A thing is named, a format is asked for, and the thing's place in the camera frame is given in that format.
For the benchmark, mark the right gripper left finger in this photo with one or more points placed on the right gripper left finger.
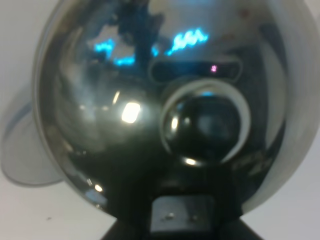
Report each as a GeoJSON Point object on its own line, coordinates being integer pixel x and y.
{"type": "Point", "coordinates": [121, 230]}

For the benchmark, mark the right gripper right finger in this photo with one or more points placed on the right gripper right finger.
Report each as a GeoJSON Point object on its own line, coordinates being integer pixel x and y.
{"type": "Point", "coordinates": [232, 228]}

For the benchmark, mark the stainless steel teapot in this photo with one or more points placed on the stainless steel teapot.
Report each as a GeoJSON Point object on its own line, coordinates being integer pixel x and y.
{"type": "Point", "coordinates": [136, 101]}

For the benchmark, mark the near stainless steel teacup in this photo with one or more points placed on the near stainless steel teacup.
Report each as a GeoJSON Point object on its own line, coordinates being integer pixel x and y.
{"type": "Point", "coordinates": [23, 159]}

